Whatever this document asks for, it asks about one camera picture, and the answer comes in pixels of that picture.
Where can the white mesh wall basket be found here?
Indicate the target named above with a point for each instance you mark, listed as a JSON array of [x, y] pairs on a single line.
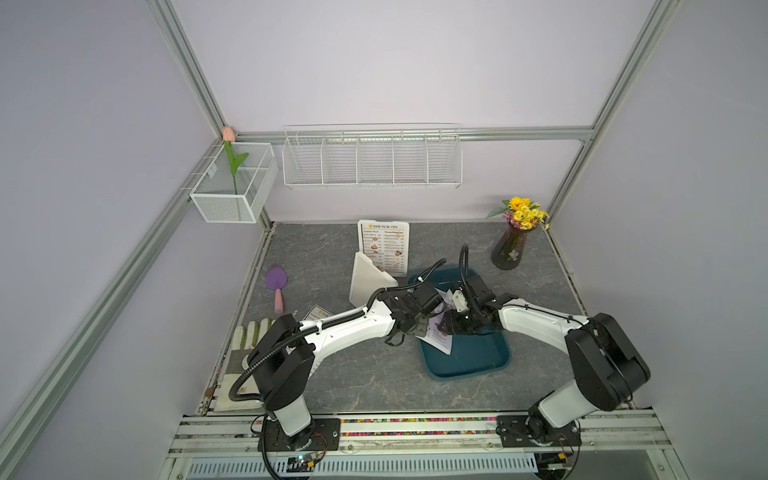
[[213, 193]]

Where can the dark glass vase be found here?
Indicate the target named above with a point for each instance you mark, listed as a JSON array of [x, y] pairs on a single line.
[[507, 254]]

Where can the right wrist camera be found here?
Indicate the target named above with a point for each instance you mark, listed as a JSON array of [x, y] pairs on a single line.
[[459, 301]]

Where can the white menu holder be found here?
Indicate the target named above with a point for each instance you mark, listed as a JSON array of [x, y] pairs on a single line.
[[366, 279], [384, 243]]

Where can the teal plastic tray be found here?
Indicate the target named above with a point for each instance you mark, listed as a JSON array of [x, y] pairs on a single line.
[[471, 355]]

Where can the pink artificial tulip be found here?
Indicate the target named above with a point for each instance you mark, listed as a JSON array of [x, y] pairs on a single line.
[[235, 160]]

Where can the special menu sheet top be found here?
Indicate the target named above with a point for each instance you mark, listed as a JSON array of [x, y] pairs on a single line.
[[442, 342]]

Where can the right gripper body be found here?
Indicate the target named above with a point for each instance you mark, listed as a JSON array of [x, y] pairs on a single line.
[[464, 322]]

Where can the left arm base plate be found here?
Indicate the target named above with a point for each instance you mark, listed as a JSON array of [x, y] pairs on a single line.
[[322, 434]]

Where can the white vented cable duct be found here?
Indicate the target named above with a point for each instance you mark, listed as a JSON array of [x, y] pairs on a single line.
[[376, 466]]

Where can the dim sum menu sheet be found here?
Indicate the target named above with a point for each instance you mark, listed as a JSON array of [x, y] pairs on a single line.
[[317, 313]]

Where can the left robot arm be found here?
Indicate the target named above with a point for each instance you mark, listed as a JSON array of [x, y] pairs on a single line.
[[279, 367]]

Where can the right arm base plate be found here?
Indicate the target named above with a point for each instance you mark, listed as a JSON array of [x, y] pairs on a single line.
[[531, 431]]

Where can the yellow flower bouquet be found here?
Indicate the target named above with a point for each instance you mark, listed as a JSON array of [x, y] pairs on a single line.
[[522, 214]]

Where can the rear dim sum menu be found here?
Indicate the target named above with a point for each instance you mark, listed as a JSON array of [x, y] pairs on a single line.
[[384, 243]]

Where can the white wire wall shelf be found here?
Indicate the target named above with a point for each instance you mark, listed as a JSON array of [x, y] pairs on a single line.
[[367, 156]]

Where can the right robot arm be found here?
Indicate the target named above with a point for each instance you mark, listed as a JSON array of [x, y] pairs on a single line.
[[607, 368]]

